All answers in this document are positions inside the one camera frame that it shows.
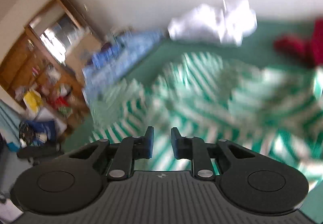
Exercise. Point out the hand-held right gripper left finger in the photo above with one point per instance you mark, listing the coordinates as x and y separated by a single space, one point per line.
150 141

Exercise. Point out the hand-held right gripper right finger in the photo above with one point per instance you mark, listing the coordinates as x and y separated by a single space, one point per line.
176 143

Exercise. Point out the green white striped shirt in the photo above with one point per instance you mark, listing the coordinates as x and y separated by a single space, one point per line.
201 93

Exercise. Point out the white garment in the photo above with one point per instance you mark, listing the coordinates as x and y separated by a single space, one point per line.
209 25

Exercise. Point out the blue patterned towel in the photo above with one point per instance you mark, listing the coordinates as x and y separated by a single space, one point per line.
118 60

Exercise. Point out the green table cloth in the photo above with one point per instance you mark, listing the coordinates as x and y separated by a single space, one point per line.
171 47

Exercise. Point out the blue bag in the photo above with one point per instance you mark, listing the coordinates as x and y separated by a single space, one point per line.
43 129

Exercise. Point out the yellow bag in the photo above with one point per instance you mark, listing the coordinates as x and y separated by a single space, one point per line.
32 101

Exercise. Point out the wooden cabinet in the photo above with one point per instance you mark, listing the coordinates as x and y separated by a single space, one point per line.
17 67

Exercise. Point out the dark red garment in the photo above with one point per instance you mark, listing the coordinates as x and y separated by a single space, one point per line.
297 45

